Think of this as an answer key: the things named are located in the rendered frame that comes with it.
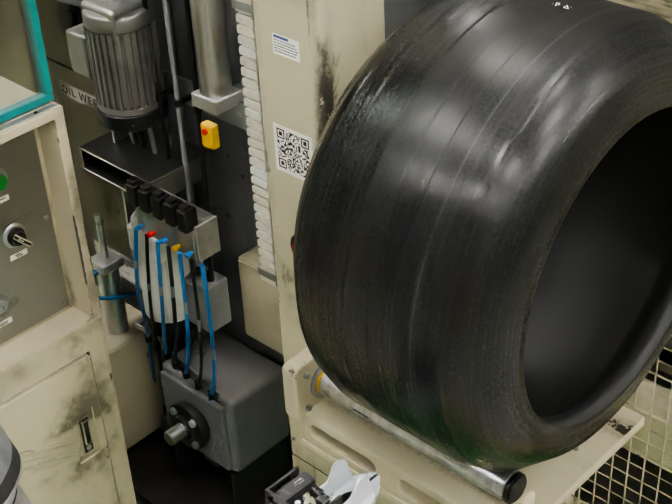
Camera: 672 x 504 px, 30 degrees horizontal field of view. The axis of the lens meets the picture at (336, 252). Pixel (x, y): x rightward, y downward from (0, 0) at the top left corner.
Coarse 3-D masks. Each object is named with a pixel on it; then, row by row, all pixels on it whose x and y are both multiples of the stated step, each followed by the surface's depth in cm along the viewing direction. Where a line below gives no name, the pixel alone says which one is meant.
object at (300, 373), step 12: (288, 360) 179; (300, 360) 179; (312, 360) 179; (288, 372) 178; (300, 372) 178; (312, 372) 180; (288, 384) 179; (300, 384) 179; (312, 384) 180; (288, 396) 180; (300, 396) 180; (312, 396) 182; (324, 396) 184; (288, 408) 182; (300, 408) 181; (300, 420) 182
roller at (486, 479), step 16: (320, 384) 180; (336, 400) 179; (368, 416) 175; (400, 432) 171; (416, 448) 170; (432, 448) 168; (448, 464) 167; (464, 464) 165; (480, 480) 164; (496, 480) 162; (512, 480) 161; (496, 496) 163; (512, 496) 162
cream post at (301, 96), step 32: (256, 0) 164; (288, 0) 160; (320, 0) 156; (352, 0) 160; (256, 32) 167; (288, 32) 162; (320, 32) 158; (352, 32) 163; (384, 32) 168; (288, 64) 165; (320, 64) 161; (352, 64) 165; (288, 96) 168; (320, 96) 164; (320, 128) 167; (288, 192) 178; (288, 224) 181; (288, 256) 185; (288, 288) 189; (288, 320) 193; (288, 352) 197; (320, 480) 208
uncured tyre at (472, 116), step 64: (448, 0) 148; (512, 0) 146; (576, 0) 147; (384, 64) 143; (448, 64) 139; (512, 64) 136; (576, 64) 135; (640, 64) 139; (384, 128) 139; (448, 128) 135; (512, 128) 132; (576, 128) 133; (640, 128) 176; (320, 192) 143; (384, 192) 137; (448, 192) 133; (512, 192) 131; (576, 192) 135; (640, 192) 180; (320, 256) 144; (384, 256) 137; (448, 256) 132; (512, 256) 132; (576, 256) 186; (640, 256) 180; (320, 320) 148; (384, 320) 139; (448, 320) 134; (512, 320) 136; (576, 320) 183; (640, 320) 178; (384, 384) 146; (448, 384) 138; (512, 384) 141; (576, 384) 176; (448, 448) 148; (512, 448) 148
